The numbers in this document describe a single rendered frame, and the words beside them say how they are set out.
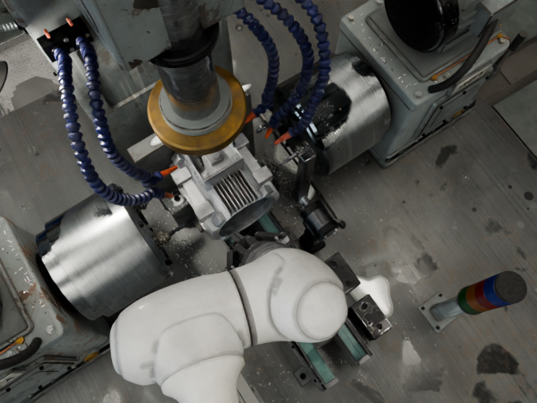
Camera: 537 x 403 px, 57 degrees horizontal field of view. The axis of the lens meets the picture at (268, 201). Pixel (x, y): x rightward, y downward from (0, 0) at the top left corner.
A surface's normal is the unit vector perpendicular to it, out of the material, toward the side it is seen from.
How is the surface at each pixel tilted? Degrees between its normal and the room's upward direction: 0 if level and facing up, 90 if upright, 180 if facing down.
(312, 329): 36
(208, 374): 31
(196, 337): 12
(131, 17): 90
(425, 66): 0
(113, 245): 17
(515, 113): 0
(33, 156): 0
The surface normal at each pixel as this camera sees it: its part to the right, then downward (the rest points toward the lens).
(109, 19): 0.56, 0.78
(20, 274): 0.00, -0.32
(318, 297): 0.26, -0.11
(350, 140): 0.47, 0.50
